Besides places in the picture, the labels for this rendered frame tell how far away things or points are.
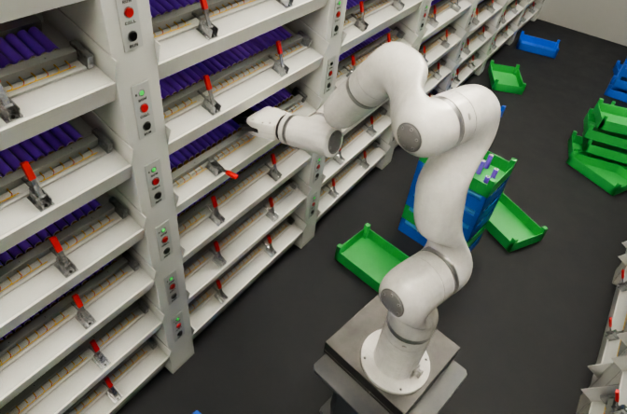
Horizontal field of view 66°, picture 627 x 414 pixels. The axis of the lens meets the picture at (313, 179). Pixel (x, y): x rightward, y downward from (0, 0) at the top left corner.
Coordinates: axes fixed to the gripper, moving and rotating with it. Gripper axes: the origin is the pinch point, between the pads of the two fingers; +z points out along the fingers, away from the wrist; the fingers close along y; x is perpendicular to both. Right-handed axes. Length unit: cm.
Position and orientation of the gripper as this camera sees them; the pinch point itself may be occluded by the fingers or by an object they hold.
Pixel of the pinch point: (243, 117)
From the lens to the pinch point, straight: 140.4
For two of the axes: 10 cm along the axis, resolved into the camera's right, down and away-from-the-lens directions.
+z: -8.0, -2.7, 5.3
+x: 0.8, 8.3, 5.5
